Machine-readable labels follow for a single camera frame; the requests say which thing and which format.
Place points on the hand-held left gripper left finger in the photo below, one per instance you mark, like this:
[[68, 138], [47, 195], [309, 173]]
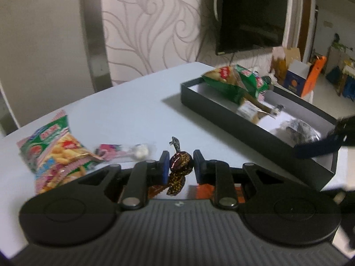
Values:
[[165, 167]]

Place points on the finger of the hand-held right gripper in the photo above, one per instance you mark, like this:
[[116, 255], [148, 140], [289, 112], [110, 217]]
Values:
[[319, 146], [346, 196]]

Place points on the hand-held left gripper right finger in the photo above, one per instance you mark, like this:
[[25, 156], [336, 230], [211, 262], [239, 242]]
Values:
[[197, 167]]

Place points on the brown chocolate candy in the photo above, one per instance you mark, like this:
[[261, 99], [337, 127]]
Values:
[[180, 162]]

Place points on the silver printed snack packet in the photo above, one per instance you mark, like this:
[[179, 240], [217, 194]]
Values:
[[299, 128]]

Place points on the black shallow tray box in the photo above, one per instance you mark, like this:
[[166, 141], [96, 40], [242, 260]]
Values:
[[222, 108]]

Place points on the beige gold snack packet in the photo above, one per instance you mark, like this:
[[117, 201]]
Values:
[[246, 110]]

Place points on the yellow green chip bag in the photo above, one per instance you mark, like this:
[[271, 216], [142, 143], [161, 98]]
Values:
[[222, 87]]

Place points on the green snack bag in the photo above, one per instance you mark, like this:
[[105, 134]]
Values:
[[251, 80]]

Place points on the green shrimp chip bag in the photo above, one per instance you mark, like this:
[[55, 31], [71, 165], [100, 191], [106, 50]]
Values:
[[55, 149]]

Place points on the small orange snack packet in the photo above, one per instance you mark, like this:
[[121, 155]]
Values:
[[156, 191]]

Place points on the orange snack bar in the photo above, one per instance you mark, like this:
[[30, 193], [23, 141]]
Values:
[[205, 192]]

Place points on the clear pink candy wrapper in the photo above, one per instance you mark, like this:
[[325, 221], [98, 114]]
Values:
[[138, 151]]

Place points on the blue plastic stool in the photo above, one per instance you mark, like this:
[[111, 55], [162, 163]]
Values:
[[349, 90]]

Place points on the blue orange cardboard box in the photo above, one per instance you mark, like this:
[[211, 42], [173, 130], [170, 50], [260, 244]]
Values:
[[294, 83]]

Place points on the teal bag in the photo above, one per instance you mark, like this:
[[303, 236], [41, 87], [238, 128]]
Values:
[[332, 75]]

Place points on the table with yellow cloth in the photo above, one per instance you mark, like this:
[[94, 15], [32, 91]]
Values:
[[349, 72]]

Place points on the dark green round object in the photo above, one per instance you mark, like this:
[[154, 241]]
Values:
[[269, 81]]

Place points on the brown cardboard box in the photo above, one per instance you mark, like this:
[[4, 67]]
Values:
[[280, 66]]

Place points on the green plant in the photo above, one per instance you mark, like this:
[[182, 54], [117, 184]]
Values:
[[339, 43]]

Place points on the brown wooden door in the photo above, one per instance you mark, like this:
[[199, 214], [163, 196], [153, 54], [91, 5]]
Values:
[[307, 19]]

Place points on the black wall television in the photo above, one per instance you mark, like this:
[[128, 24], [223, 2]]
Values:
[[249, 13]]

